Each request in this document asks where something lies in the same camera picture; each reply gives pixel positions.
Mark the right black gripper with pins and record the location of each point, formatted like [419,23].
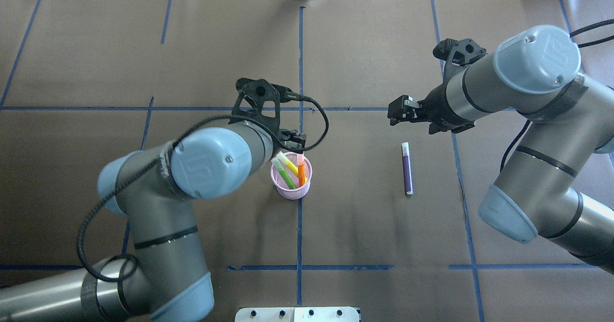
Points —
[437,107]

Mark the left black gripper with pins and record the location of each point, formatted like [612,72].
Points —
[289,138]

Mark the yellow highlighter pen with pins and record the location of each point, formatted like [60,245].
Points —
[287,163]

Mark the green highlighter pen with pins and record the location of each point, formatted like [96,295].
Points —
[280,169]

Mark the orange highlighter pen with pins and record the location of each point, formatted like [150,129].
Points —
[301,168]

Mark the purple highlighter pen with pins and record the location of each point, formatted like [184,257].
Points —
[407,169]

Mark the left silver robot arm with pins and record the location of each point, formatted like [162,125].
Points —
[167,276]

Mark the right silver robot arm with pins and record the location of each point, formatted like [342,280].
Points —
[537,73]

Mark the pink mesh pen holder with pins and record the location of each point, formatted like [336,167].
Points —
[291,174]

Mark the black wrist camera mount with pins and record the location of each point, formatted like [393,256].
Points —
[457,55]

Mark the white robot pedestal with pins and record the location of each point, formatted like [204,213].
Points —
[298,314]

